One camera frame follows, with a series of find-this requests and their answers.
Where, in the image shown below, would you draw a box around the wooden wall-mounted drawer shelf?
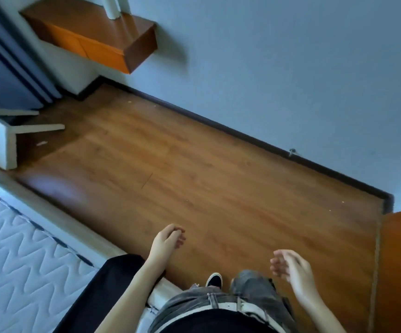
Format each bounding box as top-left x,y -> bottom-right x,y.
20,0 -> 158,74

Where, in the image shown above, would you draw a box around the blue curtain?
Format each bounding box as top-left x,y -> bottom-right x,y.
0,0 -> 62,160

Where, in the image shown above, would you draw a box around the white post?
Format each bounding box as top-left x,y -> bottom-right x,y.
102,0 -> 132,20

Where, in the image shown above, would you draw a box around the grey jeans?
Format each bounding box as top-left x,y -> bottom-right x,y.
148,270 -> 299,333

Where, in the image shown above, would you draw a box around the person's left forearm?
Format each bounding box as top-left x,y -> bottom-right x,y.
95,259 -> 166,333

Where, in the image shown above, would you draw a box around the dark baseboard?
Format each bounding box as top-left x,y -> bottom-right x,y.
58,75 -> 394,215

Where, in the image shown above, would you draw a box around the black shirt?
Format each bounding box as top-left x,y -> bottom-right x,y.
53,254 -> 278,333

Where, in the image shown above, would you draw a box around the white quilted mattress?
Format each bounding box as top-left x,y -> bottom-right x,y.
0,185 -> 99,333

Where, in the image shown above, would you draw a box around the orange wooden door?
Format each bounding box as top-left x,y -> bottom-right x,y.
368,206 -> 401,333

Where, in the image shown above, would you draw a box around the black sneaker with white sole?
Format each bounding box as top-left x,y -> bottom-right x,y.
205,272 -> 223,289

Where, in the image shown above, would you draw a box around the person's right forearm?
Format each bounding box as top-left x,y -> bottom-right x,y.
298,294 -> 347,333

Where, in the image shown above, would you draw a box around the white bed frame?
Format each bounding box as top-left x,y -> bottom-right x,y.
0,163 -> 184,311

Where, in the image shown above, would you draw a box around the person's right hand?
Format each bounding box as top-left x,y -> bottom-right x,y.
270,249 -> 321,306

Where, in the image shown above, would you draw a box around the person's left hand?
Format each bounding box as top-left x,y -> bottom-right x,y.
147,223 -> 186,271

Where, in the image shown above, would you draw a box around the white belt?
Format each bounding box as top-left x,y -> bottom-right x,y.
153,301 -> 288,333

